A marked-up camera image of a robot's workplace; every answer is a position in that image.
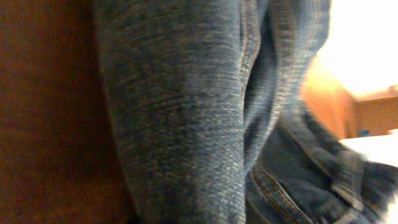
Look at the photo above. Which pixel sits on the dark blue jeans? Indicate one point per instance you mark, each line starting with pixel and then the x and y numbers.
pixel 204 102

